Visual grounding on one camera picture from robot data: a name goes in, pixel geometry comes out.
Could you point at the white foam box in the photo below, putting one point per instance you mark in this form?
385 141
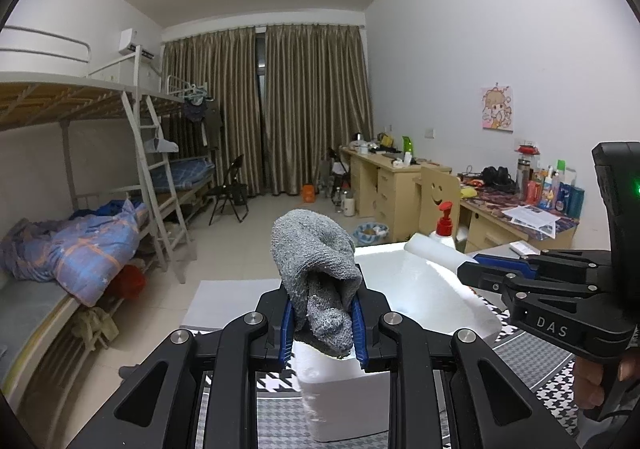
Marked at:
406 314

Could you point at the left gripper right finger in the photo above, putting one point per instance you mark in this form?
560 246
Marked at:
447 388

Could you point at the black headphones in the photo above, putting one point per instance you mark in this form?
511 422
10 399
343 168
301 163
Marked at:
498 179

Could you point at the white metal bunk bed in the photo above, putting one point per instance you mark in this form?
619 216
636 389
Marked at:
91 143

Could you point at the white pump lotion bottle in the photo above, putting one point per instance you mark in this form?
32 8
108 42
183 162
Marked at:
444 231

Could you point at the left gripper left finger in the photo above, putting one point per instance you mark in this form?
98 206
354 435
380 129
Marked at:
192 378

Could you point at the grey waste bin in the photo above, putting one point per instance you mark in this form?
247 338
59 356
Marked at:
370 234

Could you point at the grey sock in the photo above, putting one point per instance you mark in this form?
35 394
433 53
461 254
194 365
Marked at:
315 258

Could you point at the printed paper sheet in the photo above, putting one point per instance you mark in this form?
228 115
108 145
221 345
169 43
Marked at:
533 218

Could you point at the white air conditioner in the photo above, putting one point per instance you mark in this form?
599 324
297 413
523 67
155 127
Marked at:
129 43

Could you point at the anime girl wall picture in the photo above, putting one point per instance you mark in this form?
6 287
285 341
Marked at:
497 111

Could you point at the white remote control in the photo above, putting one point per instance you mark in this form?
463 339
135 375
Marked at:
523 248

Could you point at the brown curtains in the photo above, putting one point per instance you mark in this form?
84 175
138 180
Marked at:
311 96

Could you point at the black folding chair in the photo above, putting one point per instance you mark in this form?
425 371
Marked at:
232 192

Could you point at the houndstooth table cloth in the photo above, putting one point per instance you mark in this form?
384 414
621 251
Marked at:
525 378

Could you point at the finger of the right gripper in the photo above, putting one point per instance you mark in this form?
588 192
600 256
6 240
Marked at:
505 263
491 278

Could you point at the blue plaid blanket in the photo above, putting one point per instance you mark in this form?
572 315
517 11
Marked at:
82 255

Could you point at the wooden desk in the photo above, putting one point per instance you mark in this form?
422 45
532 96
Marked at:
406 201

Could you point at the person's right hand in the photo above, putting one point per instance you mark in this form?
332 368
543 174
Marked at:
588 376

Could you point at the orange floor box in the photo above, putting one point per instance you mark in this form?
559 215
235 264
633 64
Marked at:
309 193

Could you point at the wooden smiley chair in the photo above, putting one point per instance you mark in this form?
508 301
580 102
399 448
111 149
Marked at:
437 186

